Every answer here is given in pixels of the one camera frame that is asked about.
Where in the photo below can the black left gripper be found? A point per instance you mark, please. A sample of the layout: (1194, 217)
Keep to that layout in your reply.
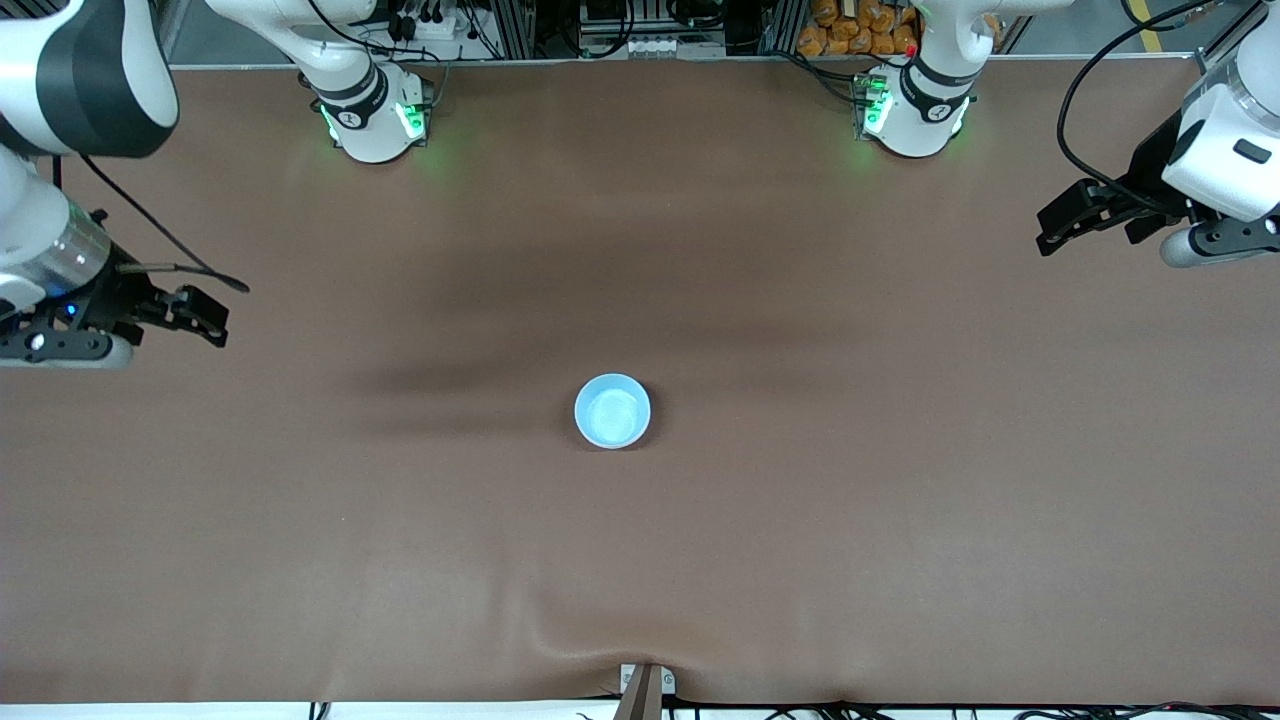
(1143, 178)

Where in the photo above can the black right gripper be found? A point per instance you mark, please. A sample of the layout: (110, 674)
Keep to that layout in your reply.
(112, 296)

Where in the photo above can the light blue bowl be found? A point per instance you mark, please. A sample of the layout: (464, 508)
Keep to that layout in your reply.
(612, 411)

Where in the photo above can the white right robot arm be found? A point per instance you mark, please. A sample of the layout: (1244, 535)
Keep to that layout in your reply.
(90, 80)

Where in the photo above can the white power strip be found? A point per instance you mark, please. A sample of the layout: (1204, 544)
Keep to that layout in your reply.
(425, 25)

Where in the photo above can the brown table mat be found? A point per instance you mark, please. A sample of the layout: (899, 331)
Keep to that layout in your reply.
(640, 560)

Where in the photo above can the brown flat bar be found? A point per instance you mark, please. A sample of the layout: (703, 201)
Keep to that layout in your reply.
(640, 700)

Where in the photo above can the aluminium corner frame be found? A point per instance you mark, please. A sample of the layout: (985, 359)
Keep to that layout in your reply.
(1225, 45)

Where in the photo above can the aluminium frame post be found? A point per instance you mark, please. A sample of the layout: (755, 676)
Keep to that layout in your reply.
(512, 25)

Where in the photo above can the metal clamp bracket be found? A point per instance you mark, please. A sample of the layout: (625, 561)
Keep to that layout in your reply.
(668, 682)

